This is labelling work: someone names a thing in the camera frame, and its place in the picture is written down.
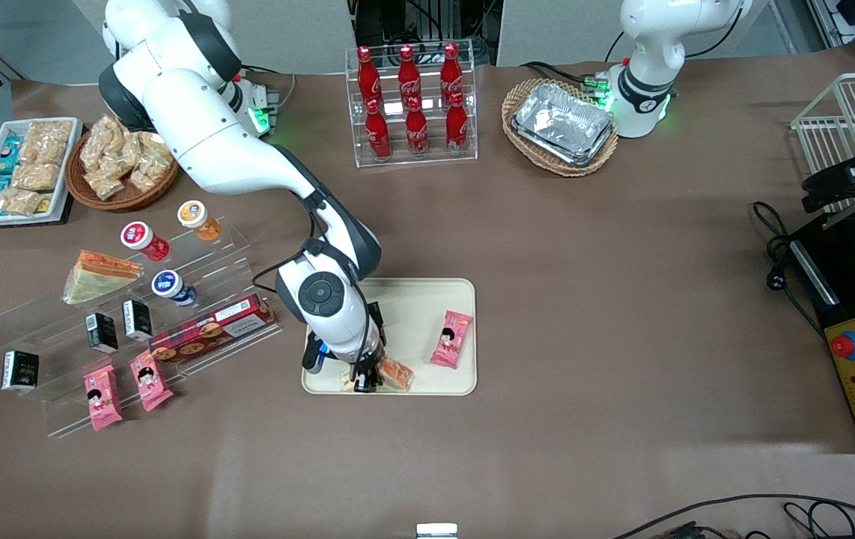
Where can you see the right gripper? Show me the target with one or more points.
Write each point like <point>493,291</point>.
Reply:
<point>367,372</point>

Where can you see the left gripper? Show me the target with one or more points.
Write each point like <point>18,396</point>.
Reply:
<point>839,182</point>

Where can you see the triangular sandwich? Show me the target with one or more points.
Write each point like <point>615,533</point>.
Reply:
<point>98,278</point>
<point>397,372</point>

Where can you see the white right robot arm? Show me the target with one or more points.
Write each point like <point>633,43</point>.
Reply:
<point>218,142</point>

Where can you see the cream plastic serving tray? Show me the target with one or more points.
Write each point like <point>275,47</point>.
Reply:
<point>427,299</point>

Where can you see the aluminium foil tray stack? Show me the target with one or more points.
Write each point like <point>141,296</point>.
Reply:
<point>562,123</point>

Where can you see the grey metal strip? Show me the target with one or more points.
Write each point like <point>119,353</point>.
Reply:
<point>839,218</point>

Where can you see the pink snack packet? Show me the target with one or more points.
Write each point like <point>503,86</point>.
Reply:
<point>102,398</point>
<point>451,340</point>
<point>150,382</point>

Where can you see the black food warmer appliance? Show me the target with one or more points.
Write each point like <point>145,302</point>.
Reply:
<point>847,284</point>

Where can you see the long red cookie box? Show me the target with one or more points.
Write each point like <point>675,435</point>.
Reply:
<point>210,329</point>

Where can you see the clear acrylic stepped stand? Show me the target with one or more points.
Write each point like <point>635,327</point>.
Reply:
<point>195,329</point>

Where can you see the blue cap yogurt bottle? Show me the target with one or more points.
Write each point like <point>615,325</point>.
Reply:
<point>171,287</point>

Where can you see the orange cap yogurt bottle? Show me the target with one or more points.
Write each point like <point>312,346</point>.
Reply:
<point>199,219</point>

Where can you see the red cola bottle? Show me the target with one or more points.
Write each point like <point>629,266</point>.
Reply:
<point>457,127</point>
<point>409,75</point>
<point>416,131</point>
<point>451,73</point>
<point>368,78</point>
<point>378,135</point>

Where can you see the clear acrylic bottle rack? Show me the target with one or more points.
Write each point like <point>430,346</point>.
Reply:
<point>465,153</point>

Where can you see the red cap yogurt bottle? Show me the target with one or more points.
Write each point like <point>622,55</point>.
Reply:
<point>141,239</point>

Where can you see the oval light wicker basket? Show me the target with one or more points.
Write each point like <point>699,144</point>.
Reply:
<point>558,168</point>

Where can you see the round brown wicker basket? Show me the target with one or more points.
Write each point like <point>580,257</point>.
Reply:
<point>128,201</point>

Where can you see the clear bag tan snacks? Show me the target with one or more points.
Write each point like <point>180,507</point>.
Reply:
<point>128,142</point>
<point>104,184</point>
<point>47,142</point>
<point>147,174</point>
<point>36,177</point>
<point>98,146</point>
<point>17,202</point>
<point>158,153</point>

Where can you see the white rectangular dish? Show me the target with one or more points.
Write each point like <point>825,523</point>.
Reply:
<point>61,195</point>

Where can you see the dark equipment rack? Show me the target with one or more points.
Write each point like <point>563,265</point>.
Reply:
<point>427,22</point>

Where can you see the small yellow blue packet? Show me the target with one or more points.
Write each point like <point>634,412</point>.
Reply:
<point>44,205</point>

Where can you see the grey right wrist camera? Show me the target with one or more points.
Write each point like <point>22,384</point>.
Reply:
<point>314,355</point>

